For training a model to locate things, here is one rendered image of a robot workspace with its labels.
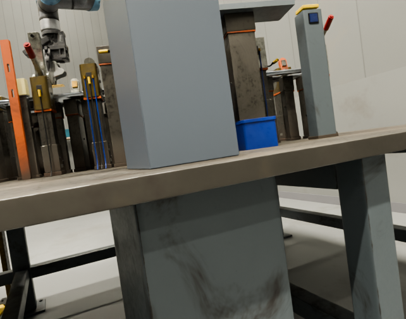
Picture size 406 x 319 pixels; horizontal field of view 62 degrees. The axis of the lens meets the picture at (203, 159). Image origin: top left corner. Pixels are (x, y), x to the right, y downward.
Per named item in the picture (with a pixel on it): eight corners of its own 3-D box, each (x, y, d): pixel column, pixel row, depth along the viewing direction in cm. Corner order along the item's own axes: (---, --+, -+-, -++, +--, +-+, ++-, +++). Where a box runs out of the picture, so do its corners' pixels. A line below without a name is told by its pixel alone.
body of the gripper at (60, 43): (66, 59, 133) (61, 28, 133) (43, 61, 132) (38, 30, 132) (70, 64, 141) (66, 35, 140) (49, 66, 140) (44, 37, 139)
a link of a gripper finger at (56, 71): (64, 81, 133) (61, 59, 134) (49, 83, 132) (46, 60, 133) (66, 83, 136) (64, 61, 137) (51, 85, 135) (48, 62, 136)
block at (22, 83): (42, 176, 126) (27, 80, 125) (40, 177, 123) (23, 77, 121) (33, 178, 125) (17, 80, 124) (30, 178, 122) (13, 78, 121)
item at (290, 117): (296, 139, 156) (288, 77, 155) (301, 138, 151) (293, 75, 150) (286, 141, 155) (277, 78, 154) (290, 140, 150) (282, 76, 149)
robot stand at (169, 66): (239, 155, 72) (214, -34, 70) (150, 169, 63) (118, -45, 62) (200, 157, 90) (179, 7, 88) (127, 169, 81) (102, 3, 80)
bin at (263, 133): (269, 146, 110) (265, 119, 110) (280, 145, 101) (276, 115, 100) (236, 150, 109) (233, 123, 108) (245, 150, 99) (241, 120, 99)
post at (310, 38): (327, 137, 124) (312, 17, 122) (338, 135, 116) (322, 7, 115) (308, 139, 123) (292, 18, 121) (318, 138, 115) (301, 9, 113)
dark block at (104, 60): (129, 164, 124) (112, 50, 122) (128, 165, 117) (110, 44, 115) (116, 166, 123) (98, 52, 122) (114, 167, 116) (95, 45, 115)
